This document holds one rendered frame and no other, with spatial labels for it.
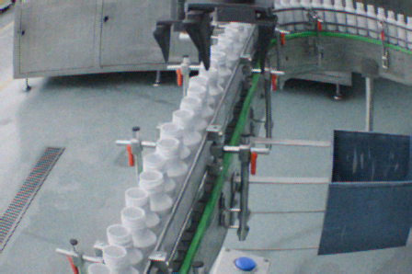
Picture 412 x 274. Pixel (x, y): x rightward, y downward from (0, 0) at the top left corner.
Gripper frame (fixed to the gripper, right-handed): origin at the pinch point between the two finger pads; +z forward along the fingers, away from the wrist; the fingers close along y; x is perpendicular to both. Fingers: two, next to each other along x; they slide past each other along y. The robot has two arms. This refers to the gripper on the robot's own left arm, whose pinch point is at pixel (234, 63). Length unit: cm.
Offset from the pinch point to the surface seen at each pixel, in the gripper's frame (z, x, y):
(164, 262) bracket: 28.3, -1.9, -9.9
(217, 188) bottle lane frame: 40, 44, -11
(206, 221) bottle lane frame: 40, 31, -10
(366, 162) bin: 55, 86, 26
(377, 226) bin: 59, 55, 31
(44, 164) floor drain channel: 140, 228, -151
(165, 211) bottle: 28.1, 13.4, -13.0
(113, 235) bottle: 23.1, -4.1, -16.3
